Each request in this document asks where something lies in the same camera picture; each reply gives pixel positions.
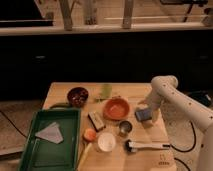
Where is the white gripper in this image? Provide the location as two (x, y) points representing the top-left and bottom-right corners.
(145, 89), (163, 123)

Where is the blue sponge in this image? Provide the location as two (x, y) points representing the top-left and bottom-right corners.
(135, 108), (151, 122)

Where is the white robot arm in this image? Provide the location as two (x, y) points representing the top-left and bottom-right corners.
(145, 75), (213, 171)

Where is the small metal cup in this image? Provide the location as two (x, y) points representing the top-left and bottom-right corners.
(119, 120), (133, 136)

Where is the orange bowl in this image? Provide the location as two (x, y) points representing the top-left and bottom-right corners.
(103, 98), (130, 120)

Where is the black white dish brush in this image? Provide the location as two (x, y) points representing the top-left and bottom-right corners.
(125, 139), (170, 153)

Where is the green leafy vegetable toy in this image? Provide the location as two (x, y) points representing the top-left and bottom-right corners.
(94, 84), (112, 102)

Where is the white round cup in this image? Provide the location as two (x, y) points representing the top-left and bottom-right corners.
(97, 132), (116, 152)

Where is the brown rectangular block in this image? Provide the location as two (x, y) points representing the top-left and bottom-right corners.
(88, 113), (106, 132)

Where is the orange ball spoon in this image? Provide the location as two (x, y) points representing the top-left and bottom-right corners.
(77, 128), (96, 171)

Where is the dark brown bowl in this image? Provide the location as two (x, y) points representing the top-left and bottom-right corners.
(67, 87), (89, 108)

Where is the green long vegetable toy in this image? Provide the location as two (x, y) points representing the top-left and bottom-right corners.
(49, 103), (72, 109)

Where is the grey folded cloth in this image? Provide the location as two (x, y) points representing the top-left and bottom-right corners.
(35, 122), (63, 144)

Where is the green plastic tray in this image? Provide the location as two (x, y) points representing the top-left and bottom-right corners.
(18, 108), (81, 171)

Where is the black cable right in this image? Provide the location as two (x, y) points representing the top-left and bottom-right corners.
(169, 121), (198, 171)

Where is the black cable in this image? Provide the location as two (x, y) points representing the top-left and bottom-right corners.
(169, 121), (198, 171)
(0, 109), (28, 139)

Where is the black cable left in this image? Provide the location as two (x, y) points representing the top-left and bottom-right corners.
(0, 109), (28, 139)

